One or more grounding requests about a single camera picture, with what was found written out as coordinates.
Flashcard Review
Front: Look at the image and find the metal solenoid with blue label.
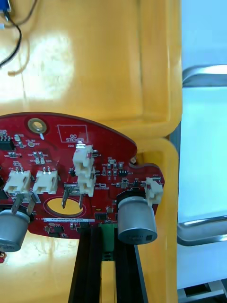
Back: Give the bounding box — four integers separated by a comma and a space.
0, 0, 38, 69

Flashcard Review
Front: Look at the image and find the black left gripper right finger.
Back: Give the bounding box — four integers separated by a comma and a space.
114, 228, 149, 303

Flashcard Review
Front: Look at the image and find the steel tray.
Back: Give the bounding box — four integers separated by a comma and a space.
170, 65, 227, 247

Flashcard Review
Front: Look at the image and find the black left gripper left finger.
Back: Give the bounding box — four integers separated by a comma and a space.
68, 226, 103, 303

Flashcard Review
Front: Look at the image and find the yellow-orange plastic bin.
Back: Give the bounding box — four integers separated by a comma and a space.
0, 0, 183, 140
0, 138, 180, 303

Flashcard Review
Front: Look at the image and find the white sheet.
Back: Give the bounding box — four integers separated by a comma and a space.
181, 86, 227, 224

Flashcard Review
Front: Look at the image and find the round red circuit board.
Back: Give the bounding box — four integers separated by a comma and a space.
0, 113, 166, 262

